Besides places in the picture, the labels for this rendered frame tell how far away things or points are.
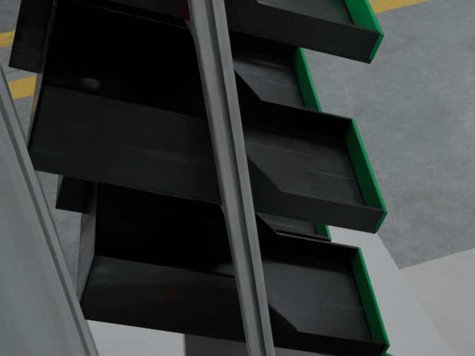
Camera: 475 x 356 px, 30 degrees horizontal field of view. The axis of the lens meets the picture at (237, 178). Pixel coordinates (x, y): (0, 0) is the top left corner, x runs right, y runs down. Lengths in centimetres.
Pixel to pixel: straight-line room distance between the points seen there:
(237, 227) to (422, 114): 254
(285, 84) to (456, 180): 203
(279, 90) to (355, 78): 250
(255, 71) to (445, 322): 56
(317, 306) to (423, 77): 255
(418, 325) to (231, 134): 74
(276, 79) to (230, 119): 29
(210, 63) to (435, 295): 84
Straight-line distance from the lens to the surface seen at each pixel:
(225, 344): 91
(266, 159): 74
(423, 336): 129
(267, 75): 88
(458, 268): 138
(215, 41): 57
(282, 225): 94
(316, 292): 86
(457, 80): 334
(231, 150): 61
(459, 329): 130
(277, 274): 86
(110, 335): 135
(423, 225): 272
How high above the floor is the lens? 184
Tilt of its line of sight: 39 degrees down
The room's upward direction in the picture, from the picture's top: 9 degrees counter-clockwise
